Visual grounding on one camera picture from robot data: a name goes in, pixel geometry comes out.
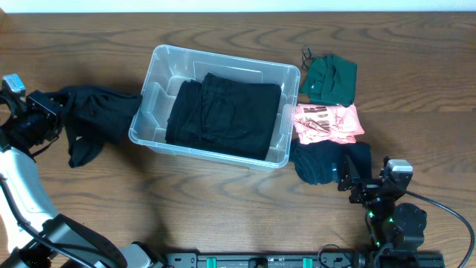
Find pink printed folded shirt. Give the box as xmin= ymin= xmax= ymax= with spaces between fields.
xmin=293 ymin=103 xmax=365 ymax=144

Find dark teal folded garment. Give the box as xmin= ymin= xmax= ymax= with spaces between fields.
xmin=289 ymin=140 xmax=373 ymax=185

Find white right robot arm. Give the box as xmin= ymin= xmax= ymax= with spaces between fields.
xmin=338 ymin=156 xmax=427 ymax=252

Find green garment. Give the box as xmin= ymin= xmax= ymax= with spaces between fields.
xmin=299 ymin=48 xmax=358 ymax=107

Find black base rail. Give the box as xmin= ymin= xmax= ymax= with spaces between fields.
xmin=162 ymin=249 xmax=446 ymax=268

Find black trousers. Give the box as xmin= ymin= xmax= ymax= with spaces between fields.
xmin=165 ymin=73 xmax=281 ymax=160

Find clear plastic storage bin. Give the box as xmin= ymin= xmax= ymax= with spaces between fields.
xmin=129 ymin=45 xmax=300 ymax=172

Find black garment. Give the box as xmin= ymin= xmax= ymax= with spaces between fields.
xmin=49 ymin=86 xmax=142 ymax=168

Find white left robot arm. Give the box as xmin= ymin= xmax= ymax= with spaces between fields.
xmin=1 ymin=86 xmax=164 ymax=267

